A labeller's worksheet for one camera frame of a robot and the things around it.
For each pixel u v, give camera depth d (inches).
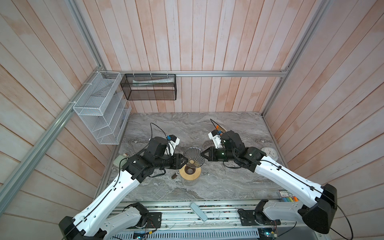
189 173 30.5
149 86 41.9
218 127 39.4
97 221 15.2
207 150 27.0
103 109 25.9
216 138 26.3
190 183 33.0
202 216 28.8
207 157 26.4
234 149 21.7
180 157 24.4
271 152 37.5
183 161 26.9
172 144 25.1
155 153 19.9
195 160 29.5
